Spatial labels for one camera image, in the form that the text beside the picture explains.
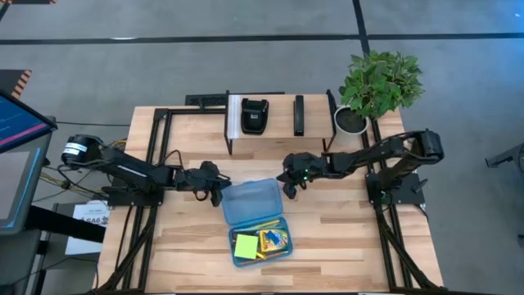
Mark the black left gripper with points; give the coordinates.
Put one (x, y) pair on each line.
(204, 180)

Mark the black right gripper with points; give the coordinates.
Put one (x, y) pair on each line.
(307, 168)

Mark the blue plastic pencil box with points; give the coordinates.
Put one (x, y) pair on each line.
(249, 201)

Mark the yellow pencil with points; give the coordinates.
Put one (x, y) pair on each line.
(264, 225)

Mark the green sticky note pad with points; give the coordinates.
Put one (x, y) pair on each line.
(245, 246)

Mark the yellow crayon box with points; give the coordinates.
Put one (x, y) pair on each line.
(264, 246)

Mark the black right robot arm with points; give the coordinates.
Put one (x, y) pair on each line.
(368, 153)

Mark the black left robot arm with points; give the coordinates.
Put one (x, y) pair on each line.
(131, 172)

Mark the black stapler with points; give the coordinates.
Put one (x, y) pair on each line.
(299, 114)

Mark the black hole punch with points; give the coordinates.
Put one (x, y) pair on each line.
(254, 116)

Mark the black power strip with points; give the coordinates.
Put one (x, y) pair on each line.
(204, 100)

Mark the white paper sheet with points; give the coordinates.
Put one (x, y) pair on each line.
(92, 213)

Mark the green leafy plant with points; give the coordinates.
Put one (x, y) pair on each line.
(380, 82)

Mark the black beam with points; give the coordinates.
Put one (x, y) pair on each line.
(61, 223)

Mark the grey monitor panel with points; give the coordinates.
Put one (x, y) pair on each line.
(16, 184)

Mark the tilted computer monitor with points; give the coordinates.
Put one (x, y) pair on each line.
(20, 123)

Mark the dark metal stand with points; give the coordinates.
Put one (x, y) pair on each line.
(507, 155)

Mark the hazard-striped black panel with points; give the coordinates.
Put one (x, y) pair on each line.
(12, 82)

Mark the wooden desk with black frame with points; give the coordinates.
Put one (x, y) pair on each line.
(282, 123)

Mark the black aluminium frame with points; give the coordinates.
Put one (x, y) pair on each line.
(161, 111)
(374, 125)

